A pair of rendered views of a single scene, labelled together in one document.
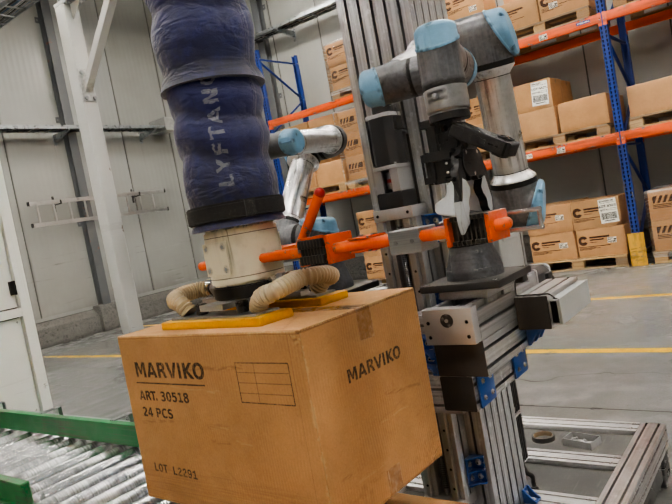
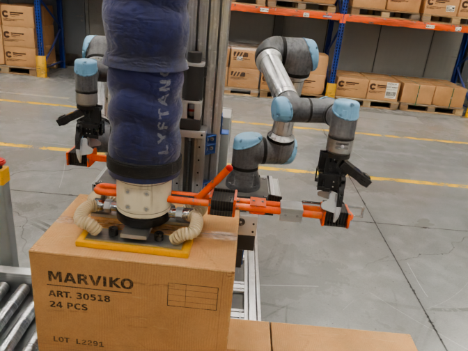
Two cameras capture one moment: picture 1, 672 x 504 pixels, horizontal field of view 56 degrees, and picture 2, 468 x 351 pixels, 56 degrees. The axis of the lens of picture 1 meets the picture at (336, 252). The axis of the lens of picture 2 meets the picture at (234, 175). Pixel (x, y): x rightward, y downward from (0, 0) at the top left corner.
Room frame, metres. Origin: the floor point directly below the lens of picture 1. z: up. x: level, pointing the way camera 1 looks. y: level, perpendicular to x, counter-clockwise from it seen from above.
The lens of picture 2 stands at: (0.31, 0.78, 1.81)
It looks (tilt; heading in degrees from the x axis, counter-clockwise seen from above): 23 degrees down; 321
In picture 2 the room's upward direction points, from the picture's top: 6 degrees clockwise
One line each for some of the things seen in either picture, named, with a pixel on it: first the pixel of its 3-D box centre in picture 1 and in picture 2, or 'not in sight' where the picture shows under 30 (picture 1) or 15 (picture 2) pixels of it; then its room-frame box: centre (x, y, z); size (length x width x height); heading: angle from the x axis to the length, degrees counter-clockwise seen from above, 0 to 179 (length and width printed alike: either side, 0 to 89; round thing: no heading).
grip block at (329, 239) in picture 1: (325, 248); (223, 201); (1.30, 0.02, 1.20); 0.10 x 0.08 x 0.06; 140
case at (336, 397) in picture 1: (277, 394); (146, 278); (1.46, 0.20, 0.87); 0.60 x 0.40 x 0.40; 51
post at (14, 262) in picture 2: not in sight; (9, 262); (2.35, 0.49, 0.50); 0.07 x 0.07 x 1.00; 52
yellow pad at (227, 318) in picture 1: (222, 313); (136, 237); (1.39, 0.27, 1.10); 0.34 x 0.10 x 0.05; 50
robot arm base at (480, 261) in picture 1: (472, 257); (244, 174); (1.66, -0.35, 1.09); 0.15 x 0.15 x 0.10
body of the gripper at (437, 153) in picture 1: (451, 149); (332, 170); (1.10, -0.23, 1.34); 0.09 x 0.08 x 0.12; 50
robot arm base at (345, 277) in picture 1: (327, 273); not in sight; (1.96, 0.04, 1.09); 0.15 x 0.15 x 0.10
